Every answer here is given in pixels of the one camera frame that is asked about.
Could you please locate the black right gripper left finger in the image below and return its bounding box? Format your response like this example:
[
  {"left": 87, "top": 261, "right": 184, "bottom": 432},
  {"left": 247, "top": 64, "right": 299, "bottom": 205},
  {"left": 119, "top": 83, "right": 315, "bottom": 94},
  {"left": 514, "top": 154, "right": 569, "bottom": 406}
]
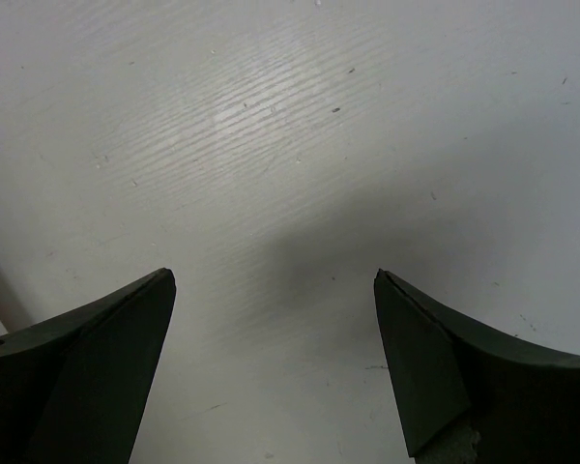
[{"left": 0, "top": 268, "right": 176, "bottom": 463}]

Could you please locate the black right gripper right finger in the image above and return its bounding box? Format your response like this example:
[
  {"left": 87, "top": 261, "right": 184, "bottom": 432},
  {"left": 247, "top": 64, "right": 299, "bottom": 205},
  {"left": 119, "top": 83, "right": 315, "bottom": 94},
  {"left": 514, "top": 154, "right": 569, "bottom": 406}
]
[{"left": 374, "top": 270, "right": 580, "bottom": 463}]

